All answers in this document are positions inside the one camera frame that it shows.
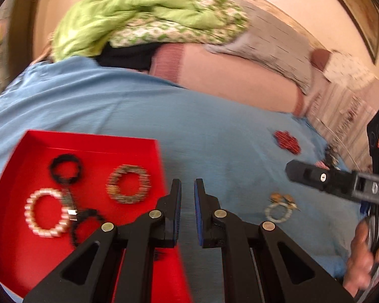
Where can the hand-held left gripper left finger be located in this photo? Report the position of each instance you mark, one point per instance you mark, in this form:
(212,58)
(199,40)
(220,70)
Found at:
(177,214)

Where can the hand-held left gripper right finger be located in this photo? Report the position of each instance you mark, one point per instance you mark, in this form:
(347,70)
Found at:
(198,214)

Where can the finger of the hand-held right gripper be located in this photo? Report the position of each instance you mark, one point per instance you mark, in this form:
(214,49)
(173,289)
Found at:
(334,180)

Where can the leopard print scrunchie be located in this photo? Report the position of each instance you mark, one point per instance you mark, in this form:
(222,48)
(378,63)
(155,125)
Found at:
(113,189)

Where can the red tray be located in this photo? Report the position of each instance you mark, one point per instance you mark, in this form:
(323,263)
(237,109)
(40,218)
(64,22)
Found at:
(94,151)

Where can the rhinestone hair clip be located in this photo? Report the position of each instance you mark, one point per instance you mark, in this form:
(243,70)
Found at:
(70,205)

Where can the black scrunchie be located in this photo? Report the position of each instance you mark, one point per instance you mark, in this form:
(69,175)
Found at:
(55,167)

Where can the person's right hand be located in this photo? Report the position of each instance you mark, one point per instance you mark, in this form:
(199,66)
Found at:
(360,258)

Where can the red checked scrunchie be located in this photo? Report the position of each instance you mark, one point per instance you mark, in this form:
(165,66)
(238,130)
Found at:
(319,164)

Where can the black hair claw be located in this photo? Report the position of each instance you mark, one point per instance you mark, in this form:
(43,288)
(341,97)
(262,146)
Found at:
(331,157)

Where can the gold brooch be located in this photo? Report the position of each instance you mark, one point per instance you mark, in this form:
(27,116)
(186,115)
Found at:
(287,199)

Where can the red polka-dot scrunchie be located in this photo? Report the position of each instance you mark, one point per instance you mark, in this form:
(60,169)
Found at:
(287,142)

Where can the striped floral pillow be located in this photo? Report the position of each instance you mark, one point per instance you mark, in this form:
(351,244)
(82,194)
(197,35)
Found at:
(341,110)

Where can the white patterned pillow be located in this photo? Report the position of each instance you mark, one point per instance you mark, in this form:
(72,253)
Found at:
(347,66)

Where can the brown cushion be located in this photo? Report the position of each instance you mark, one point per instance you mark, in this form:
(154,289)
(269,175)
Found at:
(320,58)

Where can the pink sofa cushion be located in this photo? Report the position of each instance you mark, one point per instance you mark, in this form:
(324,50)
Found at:
(227,75)

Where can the grey pillow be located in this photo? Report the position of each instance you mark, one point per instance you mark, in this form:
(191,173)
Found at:
(278,47)

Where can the dark cloth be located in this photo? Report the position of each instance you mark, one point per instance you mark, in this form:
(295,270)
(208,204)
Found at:
(126,56)

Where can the green patterned quilt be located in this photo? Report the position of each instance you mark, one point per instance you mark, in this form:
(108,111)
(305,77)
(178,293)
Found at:
(129,9)

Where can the wooden door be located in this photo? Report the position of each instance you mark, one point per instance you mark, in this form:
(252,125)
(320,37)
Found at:
(28,22)

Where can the wooden picture frame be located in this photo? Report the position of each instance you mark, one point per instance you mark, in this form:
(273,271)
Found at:
(366,19)

